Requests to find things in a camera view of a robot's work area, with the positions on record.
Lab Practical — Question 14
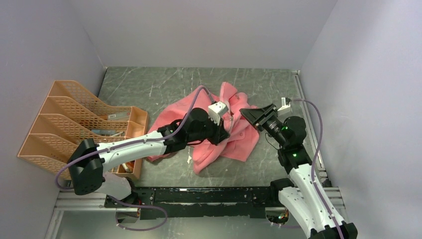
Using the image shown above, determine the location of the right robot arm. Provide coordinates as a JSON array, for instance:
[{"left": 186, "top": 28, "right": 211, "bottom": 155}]
[{"left": 240, "top": 104, "right": 358, "bottom": 239}]

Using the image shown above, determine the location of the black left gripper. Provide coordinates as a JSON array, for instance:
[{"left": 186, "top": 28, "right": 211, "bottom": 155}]
[{"left": 188, "top": 115, "right": 231, "bottom": 147}]

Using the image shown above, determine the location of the aluminium table frame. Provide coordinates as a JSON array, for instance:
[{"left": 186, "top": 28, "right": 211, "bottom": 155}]
[{"left": 47, "top": 187, "right": 348, "bottom": 239}]

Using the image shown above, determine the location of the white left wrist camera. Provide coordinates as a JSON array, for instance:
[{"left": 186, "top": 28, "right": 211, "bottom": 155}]
[{"left": 208, "top": 101, "right": 228, "bottom": 125}]

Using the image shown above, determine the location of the pink zip-up jacket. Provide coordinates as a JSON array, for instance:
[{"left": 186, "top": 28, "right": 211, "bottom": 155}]
[{"left": 148, "top": 82, "right": 259, "bottom": 175}]

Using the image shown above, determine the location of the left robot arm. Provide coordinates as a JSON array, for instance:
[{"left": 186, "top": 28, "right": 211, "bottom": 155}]
[{"left": 68, "top": 105, "right": 229, "bottom": 207}]

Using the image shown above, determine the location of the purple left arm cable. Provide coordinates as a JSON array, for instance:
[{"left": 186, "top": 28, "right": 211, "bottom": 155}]
[{"left": 55, "top": 85, "right": 215, "bottom": 190}]

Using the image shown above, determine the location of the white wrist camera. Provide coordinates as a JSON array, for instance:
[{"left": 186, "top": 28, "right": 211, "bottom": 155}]
[
  {"left": 277, "top": 97, "right": 291, "bottom": 114},
  {"left": 208, "top": 101, "right": 228, "bottom": 125}
]

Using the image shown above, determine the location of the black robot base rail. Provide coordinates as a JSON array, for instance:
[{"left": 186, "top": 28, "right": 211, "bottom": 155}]
[{"left": 127, "top": 186, "right": 284, "bottom": 220}]

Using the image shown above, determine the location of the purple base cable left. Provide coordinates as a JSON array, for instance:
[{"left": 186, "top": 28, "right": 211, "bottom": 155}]
[{"left": 105, "top": 196, "right": 168, "bottom": 232}]

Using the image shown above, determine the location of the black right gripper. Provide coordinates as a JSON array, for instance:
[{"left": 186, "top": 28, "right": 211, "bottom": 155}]
[{"left": 239, "top": 103, "right": 289, "bottom": 147}]

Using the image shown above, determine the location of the orange mesh file rack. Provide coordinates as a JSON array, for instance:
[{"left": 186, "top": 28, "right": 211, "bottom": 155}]
[{"left": 17, "top": 80, "right": 137, "bottom": 175}]

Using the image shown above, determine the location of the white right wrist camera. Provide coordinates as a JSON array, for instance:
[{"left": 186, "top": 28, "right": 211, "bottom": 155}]
[{"left": 277, "top": 97, "right": 291, "bottom": 114}]

